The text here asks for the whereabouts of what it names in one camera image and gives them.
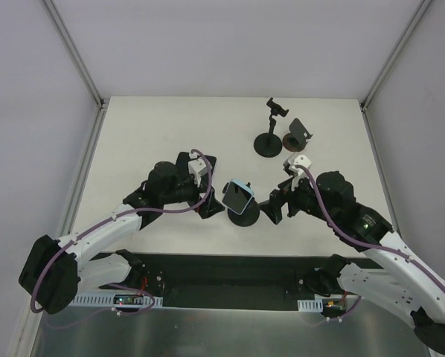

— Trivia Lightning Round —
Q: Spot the left white cable duct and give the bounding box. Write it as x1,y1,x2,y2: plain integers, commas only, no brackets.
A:
69,292,163,309

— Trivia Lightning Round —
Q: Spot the brown-base black phone stand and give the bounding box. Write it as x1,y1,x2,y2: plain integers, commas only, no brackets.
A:
282,118,313,152

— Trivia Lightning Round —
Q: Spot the aluminium frame post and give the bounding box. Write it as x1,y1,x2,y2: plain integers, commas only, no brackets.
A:
39,0,110,111
359,0,436,112

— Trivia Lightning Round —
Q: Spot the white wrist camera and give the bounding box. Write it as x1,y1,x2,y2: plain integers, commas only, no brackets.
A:
188,149,212,187
283,152,312,191

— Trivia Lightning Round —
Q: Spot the white cable duct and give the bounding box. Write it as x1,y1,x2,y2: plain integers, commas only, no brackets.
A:
69,292,163,309
297,297,324,313

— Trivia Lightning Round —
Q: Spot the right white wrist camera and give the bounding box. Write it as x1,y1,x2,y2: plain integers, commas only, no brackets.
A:
283,152,312,191

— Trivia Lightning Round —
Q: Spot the right white cable duct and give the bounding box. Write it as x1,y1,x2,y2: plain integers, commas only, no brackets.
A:
297,297,324,313

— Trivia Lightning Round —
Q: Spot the left aluminium frame post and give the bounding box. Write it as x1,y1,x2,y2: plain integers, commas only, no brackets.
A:
39,0,110,111

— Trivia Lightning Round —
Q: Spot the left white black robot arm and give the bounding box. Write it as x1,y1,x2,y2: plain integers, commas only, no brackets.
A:
19,152,224,315

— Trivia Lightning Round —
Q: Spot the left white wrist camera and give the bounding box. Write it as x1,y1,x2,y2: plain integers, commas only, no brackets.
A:
188,149,212,187

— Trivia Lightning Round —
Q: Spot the black round-base phone stand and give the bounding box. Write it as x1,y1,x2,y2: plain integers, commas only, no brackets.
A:
253,97,289,158

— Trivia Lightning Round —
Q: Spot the lavender case smartphone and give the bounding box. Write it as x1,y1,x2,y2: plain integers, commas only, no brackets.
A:
198,154,218,190

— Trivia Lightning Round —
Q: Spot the black smartphone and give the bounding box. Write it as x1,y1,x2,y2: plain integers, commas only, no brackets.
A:
175,152,191,181

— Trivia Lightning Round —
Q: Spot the front aluminium frame rail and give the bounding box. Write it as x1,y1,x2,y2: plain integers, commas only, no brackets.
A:
31,260,432,300

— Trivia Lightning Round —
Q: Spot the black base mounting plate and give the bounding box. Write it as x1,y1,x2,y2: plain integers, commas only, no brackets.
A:
117,249,352,311

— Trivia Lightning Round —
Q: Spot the light blue case smartphone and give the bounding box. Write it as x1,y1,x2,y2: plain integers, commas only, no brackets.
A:
222,178,254,215

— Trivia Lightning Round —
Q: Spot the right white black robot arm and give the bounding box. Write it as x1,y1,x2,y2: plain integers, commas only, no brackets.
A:
260,167,445,355

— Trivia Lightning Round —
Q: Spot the right aluminium frame post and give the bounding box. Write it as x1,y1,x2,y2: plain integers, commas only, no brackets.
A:
359,0,436,112

